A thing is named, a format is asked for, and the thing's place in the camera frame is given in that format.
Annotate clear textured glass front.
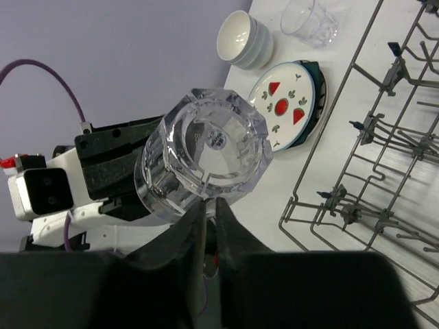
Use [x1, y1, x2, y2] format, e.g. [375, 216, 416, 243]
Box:
[134, 88, 273, 223]

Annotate dark teal square plate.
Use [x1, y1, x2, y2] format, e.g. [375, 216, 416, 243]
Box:
[287, 60, 323, 149]

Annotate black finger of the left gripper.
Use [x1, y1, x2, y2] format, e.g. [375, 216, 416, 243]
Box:
[75, 116, 162, 221]

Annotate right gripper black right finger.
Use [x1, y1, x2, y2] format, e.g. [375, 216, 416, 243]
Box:
[215, 198, 417, 328]

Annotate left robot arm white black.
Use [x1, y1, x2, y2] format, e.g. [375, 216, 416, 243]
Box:
[4, 117, 167, 252]

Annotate white ribbed bowl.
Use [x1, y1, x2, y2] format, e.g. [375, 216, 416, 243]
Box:
[216, 10, 258, 64]
[235, 21, 269, 69]
[246, 29, 274, 71]

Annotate clear textured glass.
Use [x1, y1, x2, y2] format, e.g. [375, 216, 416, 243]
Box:
[134, 88, 273, 223]
[280, 0, 338, 49]

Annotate grey wire dish rack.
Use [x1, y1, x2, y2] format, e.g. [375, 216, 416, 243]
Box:
[278, 1, 438, 328]

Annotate white plate red strawberries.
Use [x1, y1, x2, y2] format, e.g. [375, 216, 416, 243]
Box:
[248, 62, 315, 152]

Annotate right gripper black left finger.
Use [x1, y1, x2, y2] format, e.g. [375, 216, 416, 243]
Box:
[1, 202, 206, 328]

